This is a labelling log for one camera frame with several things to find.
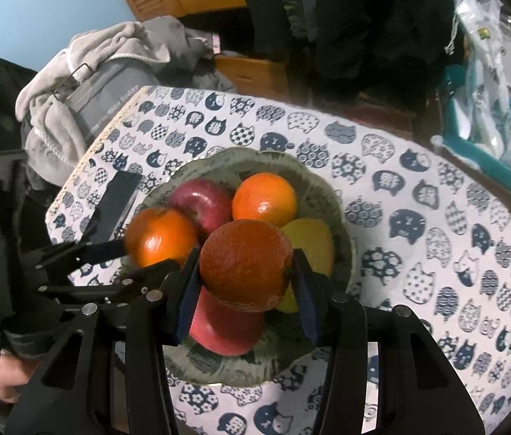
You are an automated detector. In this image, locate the grey hanging jacket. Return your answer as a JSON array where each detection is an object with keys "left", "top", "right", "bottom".
[{"left": 289, "top": 0, "right": 320, "bottom": 41}]

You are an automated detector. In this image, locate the yellow-green apple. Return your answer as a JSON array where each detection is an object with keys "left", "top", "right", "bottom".
[{"left": 280, "top": 218, "right": 335, "bottom": 282}]

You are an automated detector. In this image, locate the cat print tablecloth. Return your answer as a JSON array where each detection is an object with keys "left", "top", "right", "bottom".
[{"left": 44, "top": 85, "right": 511, "bottom": 435}]

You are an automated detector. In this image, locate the yellow lemon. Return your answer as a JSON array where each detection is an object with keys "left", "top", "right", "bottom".
[{"left": 276, "top": 281, "right": 304, "bottom": 314}]

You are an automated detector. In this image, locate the grey padded bag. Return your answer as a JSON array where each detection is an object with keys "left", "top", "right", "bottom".
[{"left": 67, "top": 57, "right": 147, "bottom": 143}]

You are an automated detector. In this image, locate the dark orange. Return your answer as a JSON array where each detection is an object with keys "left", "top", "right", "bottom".
[{"left": 198, "top": 220, "right": 294, "bottom": 312}]

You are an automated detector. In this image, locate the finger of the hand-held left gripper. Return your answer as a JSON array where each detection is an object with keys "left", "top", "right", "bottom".
[
  {"left": 37, "top": 259, "right": 182, "bottom": 305},
  {"left": 22, "top": 239, "right": 128, "bottom": 269}
]

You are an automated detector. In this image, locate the grey hoodie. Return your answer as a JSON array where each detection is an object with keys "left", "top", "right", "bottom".
[{"left": 137, "top": 18, "right": 238, "bottom": 94}]

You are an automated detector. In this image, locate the teal plastic bin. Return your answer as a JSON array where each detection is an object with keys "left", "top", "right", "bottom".
[{"left": 441, "top": 66, "right": 511, "bottom": 216}]

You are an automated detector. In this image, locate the black phone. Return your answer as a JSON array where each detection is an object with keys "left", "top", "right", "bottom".
[{"left": 84, "top": 170, "right": 144, "bottom": 243}]

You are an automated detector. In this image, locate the black hanging coat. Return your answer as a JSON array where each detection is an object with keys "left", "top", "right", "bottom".
[{"left": 242, "top": 0, "right": 460, "bottom": 100}]

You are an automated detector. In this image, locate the green glass bowl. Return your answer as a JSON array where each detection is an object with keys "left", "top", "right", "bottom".
[{"left": 140, "top": 146, "right": 358, "bottom": 388}]

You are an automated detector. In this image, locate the wooden crate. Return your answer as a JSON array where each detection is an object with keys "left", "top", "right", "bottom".
[{"left": 214, "top": 54, "right": 290, "bottom": 100}]

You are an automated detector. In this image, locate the printed white bag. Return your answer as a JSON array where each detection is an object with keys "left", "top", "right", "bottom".
[{"left": 436, "top": 0, "right": 511, "bottom": 157}]

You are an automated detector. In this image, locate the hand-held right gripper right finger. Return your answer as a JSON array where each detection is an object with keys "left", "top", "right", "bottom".
[{"left": 292, "top": 247, "right": 486, "bottom": 435}]

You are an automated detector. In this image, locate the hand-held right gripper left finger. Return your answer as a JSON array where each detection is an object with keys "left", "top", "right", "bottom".
[{"left": 5, "top": 248, "right": 202, "bottom": 435}]

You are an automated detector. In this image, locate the red apple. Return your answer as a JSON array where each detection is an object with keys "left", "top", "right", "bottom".
[
  {"left": 188, "top": 287, "right": 266, "bottom": 357},
  {"left": 167, "top": 179, "right": 234, "bottom": 241}
]

